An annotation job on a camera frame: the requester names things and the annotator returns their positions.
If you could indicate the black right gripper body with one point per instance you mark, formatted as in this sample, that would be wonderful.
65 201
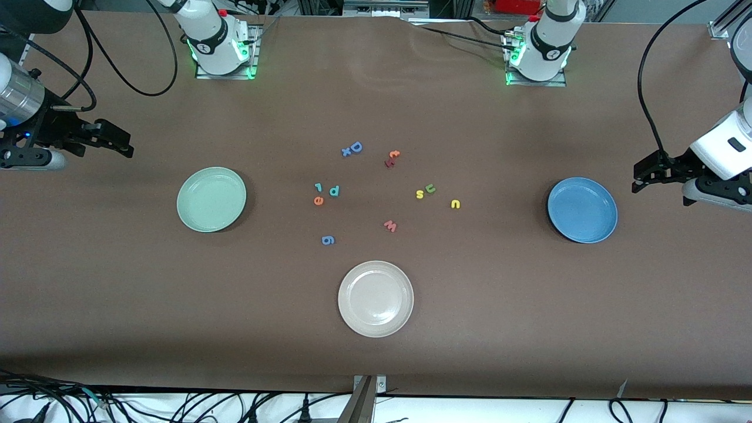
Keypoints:
57 126

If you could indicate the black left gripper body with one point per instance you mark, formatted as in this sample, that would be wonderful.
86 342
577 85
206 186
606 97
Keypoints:
675 164

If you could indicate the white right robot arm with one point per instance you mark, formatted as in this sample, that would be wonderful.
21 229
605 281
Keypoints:
211 35

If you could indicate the blue plate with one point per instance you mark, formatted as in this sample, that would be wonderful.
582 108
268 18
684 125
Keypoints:
581 210

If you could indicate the green plate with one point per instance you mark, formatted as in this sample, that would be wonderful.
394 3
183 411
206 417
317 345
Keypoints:
211 200

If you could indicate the aluminium corner profile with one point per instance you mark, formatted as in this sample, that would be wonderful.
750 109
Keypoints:
724 23

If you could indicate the red box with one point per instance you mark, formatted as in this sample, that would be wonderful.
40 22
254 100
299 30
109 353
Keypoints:
517 6

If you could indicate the brown table cover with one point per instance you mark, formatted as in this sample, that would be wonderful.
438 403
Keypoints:
499 323

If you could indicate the white paper tag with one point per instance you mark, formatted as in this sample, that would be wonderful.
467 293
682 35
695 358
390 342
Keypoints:
623 389

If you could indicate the blue foam letter g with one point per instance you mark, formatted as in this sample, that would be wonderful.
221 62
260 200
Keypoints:
328 239

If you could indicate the blue foam letter D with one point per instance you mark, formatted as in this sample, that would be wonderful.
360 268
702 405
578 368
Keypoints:
353 147

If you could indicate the dark red foam letter H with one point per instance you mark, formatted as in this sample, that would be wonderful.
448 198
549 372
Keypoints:
390 162

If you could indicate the pink foam letter w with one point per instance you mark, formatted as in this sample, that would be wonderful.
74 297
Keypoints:
390 227

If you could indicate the cream plate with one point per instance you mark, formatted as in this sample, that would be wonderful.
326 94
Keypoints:
376 299

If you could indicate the grey metal device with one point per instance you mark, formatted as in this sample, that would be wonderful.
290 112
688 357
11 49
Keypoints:
385 9

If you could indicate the aluminium frame rail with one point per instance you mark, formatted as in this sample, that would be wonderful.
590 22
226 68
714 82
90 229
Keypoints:
24 50

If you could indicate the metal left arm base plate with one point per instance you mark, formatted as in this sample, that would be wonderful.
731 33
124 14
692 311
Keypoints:
555 83

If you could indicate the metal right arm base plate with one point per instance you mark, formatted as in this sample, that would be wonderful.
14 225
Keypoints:
257 53

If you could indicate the aluminium bracket profile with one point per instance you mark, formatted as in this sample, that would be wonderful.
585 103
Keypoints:
363 405

